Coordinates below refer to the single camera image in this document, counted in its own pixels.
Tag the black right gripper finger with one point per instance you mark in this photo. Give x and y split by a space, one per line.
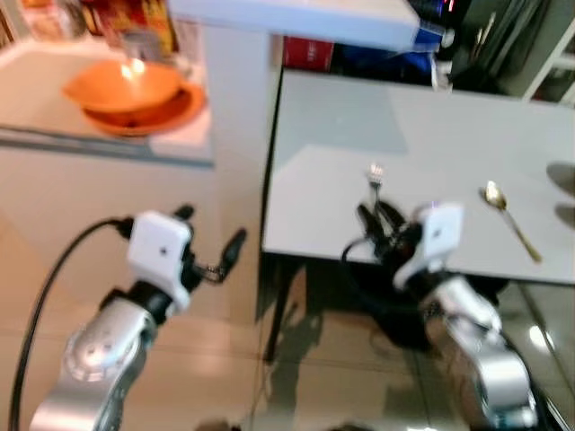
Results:
367 221
391 215

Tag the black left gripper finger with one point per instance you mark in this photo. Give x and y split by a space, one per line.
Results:
183 213
235 250

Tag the silver fork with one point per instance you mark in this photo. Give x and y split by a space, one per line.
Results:
375 178

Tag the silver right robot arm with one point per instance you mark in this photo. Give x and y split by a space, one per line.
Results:
485 359

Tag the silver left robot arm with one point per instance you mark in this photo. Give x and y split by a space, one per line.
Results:
99 352

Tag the grey table with black legs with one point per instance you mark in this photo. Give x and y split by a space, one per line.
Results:
422 144

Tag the gold spoon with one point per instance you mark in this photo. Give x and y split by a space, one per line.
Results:
492 194

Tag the orange bowl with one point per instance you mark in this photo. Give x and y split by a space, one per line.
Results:
126 85

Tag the blue bag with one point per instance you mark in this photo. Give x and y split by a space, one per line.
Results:
386 65

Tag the red box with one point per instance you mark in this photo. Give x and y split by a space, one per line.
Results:
308 54

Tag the red yellow snack package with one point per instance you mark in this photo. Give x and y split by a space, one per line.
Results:
135 20

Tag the white shelving unit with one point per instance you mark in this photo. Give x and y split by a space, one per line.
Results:
555 67

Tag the white shelf board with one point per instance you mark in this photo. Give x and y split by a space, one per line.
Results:
296 18

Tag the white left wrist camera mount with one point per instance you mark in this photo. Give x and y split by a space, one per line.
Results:
160 247

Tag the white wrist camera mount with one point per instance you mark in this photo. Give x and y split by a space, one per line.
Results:
160 247
433 235

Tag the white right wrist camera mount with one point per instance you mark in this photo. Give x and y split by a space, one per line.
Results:
433 235

